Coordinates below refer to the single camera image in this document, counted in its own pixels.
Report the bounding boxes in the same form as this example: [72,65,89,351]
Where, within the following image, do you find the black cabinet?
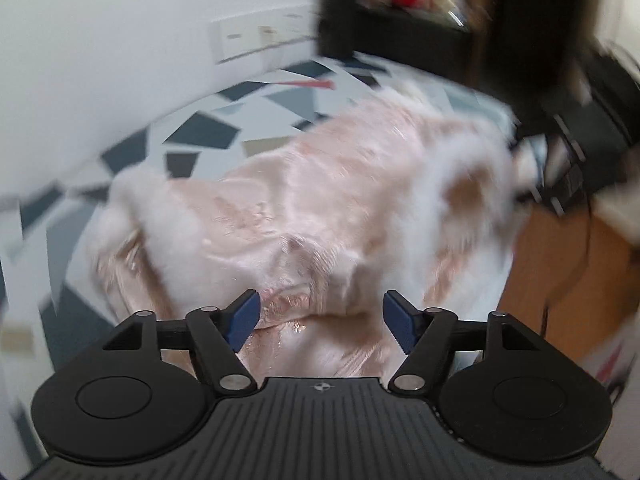
[315,0,483,88]

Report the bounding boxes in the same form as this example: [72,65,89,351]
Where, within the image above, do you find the thin black cable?
[539,199,598,343]

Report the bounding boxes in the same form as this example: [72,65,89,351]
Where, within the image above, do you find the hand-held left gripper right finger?
[382,289,567,395]

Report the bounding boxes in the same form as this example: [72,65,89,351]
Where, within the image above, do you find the pink fur-trimmed jacket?
[92,80,522,379]

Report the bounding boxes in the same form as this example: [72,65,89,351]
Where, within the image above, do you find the white wall socket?
[209,4,322,65]

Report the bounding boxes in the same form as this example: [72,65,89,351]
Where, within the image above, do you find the geometric patterned table cover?
[0,52,517,413]

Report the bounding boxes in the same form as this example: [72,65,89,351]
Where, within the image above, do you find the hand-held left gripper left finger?
[75,289,261,396]

